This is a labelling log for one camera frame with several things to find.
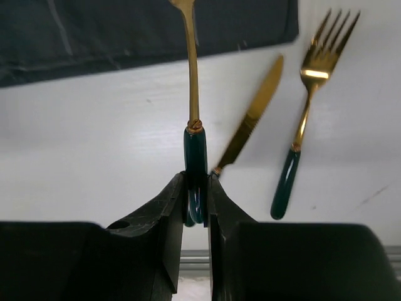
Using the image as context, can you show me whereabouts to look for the gold spoon green handle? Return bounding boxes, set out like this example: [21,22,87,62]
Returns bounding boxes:
[170,0,207,227]

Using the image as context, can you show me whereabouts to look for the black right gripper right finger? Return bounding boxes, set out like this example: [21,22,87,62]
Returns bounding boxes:
[206,176,400,300]

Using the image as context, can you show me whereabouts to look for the gold knife green handle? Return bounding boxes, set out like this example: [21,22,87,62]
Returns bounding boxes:
[211,54,284,177]

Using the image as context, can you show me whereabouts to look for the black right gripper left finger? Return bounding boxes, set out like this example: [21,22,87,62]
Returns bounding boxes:
[1,173,186,300]

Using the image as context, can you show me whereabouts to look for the dark checked cloth placemat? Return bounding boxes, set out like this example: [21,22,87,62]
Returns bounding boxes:
[1,1,299,87]

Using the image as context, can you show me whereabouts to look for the gold fork green handle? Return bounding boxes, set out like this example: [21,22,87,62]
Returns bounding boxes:
[270,10,361,220]

